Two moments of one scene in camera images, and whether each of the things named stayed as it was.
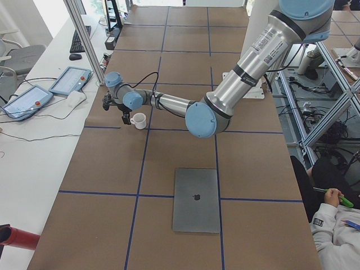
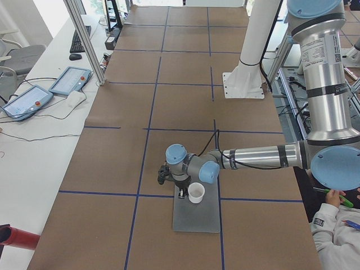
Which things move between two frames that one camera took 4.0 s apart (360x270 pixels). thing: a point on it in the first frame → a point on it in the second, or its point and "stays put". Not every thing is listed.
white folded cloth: x=75 y=98 stays put
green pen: x=344 y=201 stays put
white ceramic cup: x=139 y=120 → x=196 y=192
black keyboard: x=76 y=46 stays put
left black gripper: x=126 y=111 → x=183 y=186
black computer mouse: x=75 y=57 stays put
